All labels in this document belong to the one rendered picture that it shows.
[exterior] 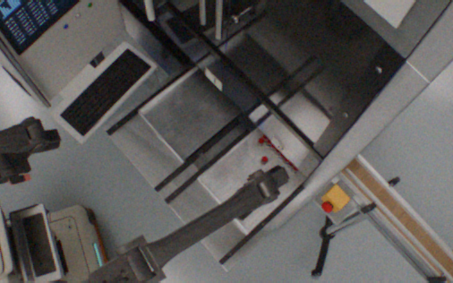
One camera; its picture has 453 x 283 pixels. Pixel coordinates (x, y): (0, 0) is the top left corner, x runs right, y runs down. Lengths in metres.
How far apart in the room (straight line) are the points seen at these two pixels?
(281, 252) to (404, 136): 1.05
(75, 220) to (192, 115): 0.91
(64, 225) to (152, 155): 0.81
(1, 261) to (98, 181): 1.43
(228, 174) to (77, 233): 0.95
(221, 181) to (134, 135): 0.36
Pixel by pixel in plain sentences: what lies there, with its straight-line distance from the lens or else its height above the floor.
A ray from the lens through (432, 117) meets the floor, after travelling 2.97.
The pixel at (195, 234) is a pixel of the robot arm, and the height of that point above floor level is 1.42.
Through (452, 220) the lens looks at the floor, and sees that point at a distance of 2.83.
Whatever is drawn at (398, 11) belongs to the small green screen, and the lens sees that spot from 0.71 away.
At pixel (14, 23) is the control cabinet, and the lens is 1.47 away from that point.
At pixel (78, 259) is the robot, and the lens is 2.23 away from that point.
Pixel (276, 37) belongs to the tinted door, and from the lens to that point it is 1.06.
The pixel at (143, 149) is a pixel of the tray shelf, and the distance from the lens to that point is 1.63.
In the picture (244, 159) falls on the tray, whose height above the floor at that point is 0.88.
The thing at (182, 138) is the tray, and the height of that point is 0.88.
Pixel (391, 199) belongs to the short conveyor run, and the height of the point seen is 0.93.
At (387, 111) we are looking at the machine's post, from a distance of 0.91.
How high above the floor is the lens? 2.41
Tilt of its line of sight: 70 degrees down
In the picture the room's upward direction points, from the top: 8 degrees clockwise
